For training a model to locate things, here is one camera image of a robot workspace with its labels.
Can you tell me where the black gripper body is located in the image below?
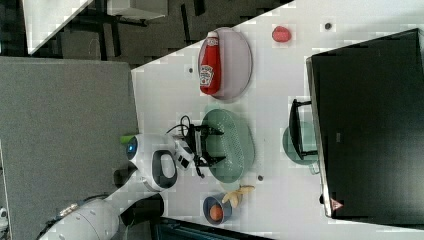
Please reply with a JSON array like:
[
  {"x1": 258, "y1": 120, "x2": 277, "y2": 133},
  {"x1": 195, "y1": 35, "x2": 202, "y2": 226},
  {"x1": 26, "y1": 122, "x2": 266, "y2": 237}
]
[{"x1": 185, "y1": 124, "x2": 207, "y2": 167}]

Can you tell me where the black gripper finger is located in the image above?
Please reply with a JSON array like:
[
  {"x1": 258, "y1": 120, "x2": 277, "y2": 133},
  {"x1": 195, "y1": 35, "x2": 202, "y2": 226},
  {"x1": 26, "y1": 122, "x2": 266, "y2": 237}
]
[
  {"x1": 199, "y1": 156, "x2": 225, "y2": 167},
  {"x1": 200, "y1": 125, "x2": 223, "y2": 136}
]

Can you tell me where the light green plastic strainer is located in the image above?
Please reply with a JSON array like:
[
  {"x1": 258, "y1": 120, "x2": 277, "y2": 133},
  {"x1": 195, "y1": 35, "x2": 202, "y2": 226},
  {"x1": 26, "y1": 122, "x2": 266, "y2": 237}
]
[{"x1": 202, "y1": 109, "x2": 255, "y2": 184}]

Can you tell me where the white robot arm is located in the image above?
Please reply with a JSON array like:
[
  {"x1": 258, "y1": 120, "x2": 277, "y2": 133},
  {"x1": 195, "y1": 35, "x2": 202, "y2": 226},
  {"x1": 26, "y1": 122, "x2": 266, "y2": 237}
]
[{"x1": 37, "y1": 124, "x2": 224, "y2": 240}]

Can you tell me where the blue bowl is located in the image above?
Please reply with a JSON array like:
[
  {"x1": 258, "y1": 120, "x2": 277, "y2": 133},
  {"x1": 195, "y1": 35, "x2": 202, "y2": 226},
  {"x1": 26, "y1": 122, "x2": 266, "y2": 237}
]
[{"x1": 203, "y1": 193, "x2": 232, "y2": 225}]

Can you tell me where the peeled toy banana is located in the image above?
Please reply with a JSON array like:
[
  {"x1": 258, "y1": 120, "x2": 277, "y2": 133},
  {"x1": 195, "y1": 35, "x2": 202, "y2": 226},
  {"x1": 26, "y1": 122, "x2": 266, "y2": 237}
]
[{"x1": 221, "y1": 185, "x2": 255, "y2": 208}]

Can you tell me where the orange toy fruit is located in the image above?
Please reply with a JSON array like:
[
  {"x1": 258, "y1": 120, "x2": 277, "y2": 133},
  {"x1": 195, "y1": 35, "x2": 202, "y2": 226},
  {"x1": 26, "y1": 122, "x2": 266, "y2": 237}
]
[{"x1": 209, "y1": 204, "x2": 223, "y2": 222}]

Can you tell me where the red ketchup bottle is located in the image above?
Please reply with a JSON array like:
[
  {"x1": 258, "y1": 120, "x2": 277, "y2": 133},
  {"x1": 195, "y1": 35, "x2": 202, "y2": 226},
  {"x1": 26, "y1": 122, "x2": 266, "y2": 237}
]
[{"x1": 199, "y1": 31, "x2": 221, "y2": 95}]

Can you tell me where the green cylindrical object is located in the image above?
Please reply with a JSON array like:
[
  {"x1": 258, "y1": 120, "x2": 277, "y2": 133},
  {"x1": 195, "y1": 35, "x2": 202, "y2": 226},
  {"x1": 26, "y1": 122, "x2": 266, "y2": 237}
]
[{"x1": 120, "y1": 135, "x2": 134, "y2": 144}]

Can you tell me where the grey round plate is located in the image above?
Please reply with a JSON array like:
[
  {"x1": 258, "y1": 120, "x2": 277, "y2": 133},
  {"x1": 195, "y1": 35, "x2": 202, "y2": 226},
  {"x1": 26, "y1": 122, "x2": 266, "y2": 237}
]
[{"x1": 198, "y1": 28, "x2": 253, "y2": 100}]

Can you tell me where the light green mug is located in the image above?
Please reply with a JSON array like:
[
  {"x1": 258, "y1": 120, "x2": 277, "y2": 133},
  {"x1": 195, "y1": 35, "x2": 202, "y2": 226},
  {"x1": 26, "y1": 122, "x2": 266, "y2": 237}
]
[{"x1": 282, "y1": 121, "x2": 320, "y2": 175}]

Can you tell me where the red toy strawberry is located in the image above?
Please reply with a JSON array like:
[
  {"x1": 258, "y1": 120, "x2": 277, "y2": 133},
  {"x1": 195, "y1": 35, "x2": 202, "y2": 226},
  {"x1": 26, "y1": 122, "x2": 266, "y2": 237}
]
[{"x1": 272, "y1": 26, "x2": 292, "y2": 43}]

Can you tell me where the black silver toaster oven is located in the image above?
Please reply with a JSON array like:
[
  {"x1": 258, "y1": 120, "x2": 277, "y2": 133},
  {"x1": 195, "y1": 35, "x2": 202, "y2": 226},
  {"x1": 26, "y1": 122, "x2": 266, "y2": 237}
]
[{"x1": 289, "y1": 28, "x2": 424, "y2": 229}]

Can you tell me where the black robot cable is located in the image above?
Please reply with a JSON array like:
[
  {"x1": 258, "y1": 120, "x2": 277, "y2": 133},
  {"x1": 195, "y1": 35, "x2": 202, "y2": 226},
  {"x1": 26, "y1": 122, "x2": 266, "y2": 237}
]
[{"x1": 165, "y1": 115, "x2": 193, "y2": 138}]

